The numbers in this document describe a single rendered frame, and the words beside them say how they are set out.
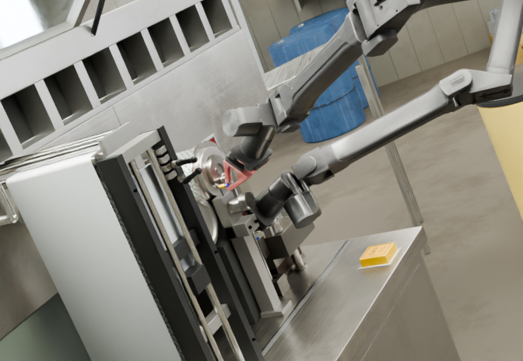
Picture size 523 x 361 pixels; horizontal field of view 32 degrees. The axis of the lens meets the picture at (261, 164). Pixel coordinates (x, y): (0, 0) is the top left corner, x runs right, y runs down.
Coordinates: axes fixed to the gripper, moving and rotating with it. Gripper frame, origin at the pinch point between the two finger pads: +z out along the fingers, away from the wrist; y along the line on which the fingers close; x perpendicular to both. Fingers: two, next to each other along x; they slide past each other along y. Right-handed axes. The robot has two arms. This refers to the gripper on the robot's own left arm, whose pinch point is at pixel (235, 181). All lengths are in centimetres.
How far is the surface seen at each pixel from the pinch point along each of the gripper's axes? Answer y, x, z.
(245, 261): -3.9, -11.6, 13.8
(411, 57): 609, 53, 200
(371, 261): 14.1, -34.3, 6.0
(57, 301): -26.7, 17.1, 36.0
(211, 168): -1.9, 5.9, -0.5
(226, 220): -4.9, -3.5, 6.6
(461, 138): 386, -29, 138
